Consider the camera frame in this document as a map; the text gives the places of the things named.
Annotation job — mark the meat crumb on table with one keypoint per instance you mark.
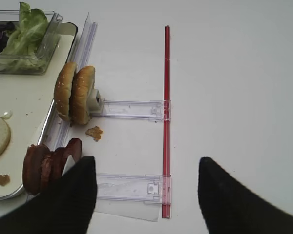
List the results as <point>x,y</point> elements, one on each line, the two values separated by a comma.
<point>95,133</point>

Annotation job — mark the cream metal tray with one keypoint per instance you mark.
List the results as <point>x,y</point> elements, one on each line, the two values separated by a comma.
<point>28,98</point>

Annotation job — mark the sesame bun top inner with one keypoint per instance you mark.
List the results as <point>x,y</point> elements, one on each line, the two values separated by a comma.
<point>82,85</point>

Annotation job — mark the green lettuce leaves in container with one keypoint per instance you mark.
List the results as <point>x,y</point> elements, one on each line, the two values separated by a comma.
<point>25,41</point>

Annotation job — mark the meat crumb on tray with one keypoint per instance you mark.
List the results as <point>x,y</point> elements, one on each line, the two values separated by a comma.
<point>4,179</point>

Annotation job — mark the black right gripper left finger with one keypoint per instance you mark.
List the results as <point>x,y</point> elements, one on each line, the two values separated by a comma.
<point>65,207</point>

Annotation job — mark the right lower clear pusher track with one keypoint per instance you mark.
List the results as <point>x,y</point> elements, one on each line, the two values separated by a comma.
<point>150,189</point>

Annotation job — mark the right upper clear pusher track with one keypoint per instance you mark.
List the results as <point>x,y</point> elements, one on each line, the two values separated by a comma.
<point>149,110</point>

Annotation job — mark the right red strip rail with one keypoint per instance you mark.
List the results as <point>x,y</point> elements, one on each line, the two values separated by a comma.
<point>166,206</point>

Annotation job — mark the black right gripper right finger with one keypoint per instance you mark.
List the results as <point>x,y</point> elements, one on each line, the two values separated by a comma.
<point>228,207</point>

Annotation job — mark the clear plastic salad container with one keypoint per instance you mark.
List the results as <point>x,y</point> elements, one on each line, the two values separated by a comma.
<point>49,42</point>

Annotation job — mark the back meat patty slice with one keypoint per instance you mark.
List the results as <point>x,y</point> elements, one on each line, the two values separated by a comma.
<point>73,148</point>

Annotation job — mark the sesame bun top outer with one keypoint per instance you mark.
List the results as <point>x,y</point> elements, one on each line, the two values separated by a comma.
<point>62,90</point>

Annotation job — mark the clear pusher track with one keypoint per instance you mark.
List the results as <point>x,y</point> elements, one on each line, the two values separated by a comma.
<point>149,110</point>
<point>150,189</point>

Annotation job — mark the front meat patty slice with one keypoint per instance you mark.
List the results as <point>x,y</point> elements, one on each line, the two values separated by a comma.
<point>32,168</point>

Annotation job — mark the sesame bun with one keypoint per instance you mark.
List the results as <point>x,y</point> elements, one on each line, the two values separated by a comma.
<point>82,85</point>
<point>62,90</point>

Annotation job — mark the middle meat patty slice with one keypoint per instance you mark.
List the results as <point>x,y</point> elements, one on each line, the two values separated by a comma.
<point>51,168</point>

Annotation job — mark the meat patty slice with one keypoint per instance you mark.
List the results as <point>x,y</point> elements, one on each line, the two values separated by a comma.
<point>73,148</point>
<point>32,168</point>
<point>51,168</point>

